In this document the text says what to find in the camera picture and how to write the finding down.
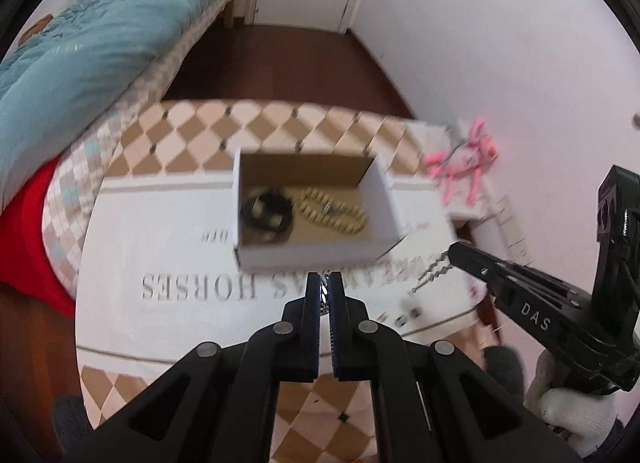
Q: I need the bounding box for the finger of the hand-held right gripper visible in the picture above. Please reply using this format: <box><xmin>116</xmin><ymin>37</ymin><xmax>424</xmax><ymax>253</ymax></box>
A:
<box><xmin>487</xmin><ymin>277</ymin><xmax>576</xmax><ymax>344</ymax></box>
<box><xmin>448</xmin><ymin>241</ymin><xmax>583</xmax><ymax>309</ymax></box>

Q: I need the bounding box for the brown plush toy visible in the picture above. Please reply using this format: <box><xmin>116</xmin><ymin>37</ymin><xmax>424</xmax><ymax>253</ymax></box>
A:
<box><xmin>19</xmin><ymin>15</ymin><xmax>54</xmax><ymax>46</ymax></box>

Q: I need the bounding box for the silver twisted chain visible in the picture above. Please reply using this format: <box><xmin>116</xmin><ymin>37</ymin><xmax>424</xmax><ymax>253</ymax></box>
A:
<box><xmin>409</xmin><ymin>249</ymin><xmax>457</xmax><ymax>295</ymax></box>

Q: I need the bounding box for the beige beaded bracelet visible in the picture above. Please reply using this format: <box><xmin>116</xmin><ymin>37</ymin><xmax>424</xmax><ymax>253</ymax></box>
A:
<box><xmin>298</xmin><ymin>186</ymin><xmax>368</xmax><ymax>235</ymax></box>

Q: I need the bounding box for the person's right hand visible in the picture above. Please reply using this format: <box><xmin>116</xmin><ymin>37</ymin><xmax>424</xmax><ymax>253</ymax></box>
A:
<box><xmin>524</xmin><ymin>352</ymin><xmax>627</xmax><ymax>459</ymax></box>

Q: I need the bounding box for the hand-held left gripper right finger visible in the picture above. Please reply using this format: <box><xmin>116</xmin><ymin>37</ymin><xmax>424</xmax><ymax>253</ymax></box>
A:
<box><xmin>328</xmin><ymin>271</ymin><xmax>587</xmax><ymax>463</ymax></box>

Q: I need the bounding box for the light blue blanket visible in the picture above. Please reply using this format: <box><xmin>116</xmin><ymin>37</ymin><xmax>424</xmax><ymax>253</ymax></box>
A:
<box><xmin>0</xmin><ymin>0</ymin><xmax>253</xmax><ymax>206</ymax></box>

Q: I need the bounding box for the black bracelet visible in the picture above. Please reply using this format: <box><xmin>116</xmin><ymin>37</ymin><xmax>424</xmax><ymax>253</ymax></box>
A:
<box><xmin>240</xmin><ymin>188</ymin><xmax>296</xmax><ymax>243</ymax></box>

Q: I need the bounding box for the grey cloth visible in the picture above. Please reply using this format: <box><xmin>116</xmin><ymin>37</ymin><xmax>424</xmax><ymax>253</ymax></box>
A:
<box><xmin>481</xmin><ymin>345</ymin><xmax>525</xmax><ymax>398</ymax></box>

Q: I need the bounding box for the pink plush toy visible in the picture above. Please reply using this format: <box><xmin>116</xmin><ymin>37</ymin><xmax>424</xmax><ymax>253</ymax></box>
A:
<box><xmin>424</xmin><ymin>117</ymin><xmax>502</xmax><ymax>206</ymax></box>

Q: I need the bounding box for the white cardboard box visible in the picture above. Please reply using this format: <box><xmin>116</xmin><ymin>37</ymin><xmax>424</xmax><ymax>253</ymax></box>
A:
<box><xmin>231</xmin><ymin>147</ymin><xmax>407</xmax><ymax>272</ymax></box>

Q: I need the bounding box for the checkered tablecloth table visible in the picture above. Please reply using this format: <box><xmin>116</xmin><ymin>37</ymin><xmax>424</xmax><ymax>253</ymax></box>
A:
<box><xmin>77</xmin><ymin>99</ymin><xmax>493</xmax><ymax>463</ymax></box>

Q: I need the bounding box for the white printed cloth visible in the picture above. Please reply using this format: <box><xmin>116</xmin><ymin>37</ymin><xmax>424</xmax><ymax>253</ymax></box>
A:
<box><xmin>75</xmin><ymin>163</ymin><xmax>490</xmax><ymax>380</ymax></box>

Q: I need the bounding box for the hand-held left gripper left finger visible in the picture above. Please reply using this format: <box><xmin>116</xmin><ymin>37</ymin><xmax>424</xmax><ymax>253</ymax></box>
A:
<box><xmin>65</xmin><ymin>272</ymin><xmax>322</xmax><ymax>463</ymax></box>

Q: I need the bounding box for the red cloth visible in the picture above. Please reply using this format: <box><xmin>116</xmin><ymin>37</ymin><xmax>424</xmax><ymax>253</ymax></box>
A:
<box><xmin>0</xmin><ymin>158</ymin><xmax>81</xmax><ymax>320</ymax></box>

